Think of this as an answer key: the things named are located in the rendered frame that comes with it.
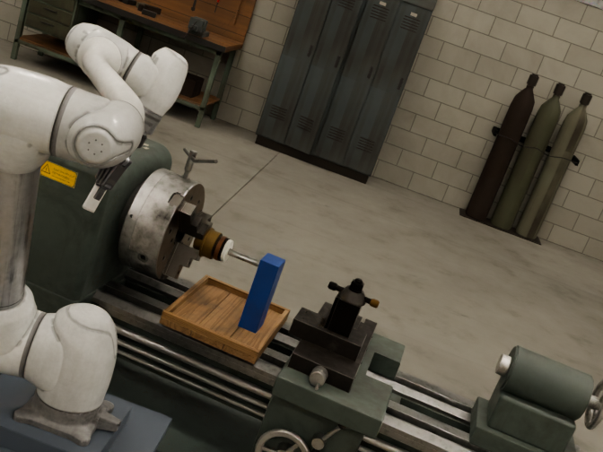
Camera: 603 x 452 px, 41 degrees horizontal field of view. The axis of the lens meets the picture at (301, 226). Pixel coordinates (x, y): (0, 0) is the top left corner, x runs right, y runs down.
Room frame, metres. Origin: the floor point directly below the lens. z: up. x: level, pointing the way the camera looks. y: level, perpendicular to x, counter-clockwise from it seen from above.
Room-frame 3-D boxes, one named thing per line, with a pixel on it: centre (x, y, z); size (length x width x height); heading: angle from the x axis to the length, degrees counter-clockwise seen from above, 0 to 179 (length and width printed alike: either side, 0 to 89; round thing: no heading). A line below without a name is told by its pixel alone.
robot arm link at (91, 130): (1.41, 0.40, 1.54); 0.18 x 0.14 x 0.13; 6
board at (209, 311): (2.24, 0.12, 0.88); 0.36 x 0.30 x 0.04; 172
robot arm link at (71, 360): (1.62, 0.39, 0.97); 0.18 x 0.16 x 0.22; 96
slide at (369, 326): (2.18, -0.21, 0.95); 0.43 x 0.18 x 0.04; 172
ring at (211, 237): (2.26, 0.24, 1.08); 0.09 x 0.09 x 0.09; 82
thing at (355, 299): (2.12, -0.20, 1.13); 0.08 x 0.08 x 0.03
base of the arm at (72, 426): (1.63, 0.36, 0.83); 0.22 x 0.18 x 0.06; 88
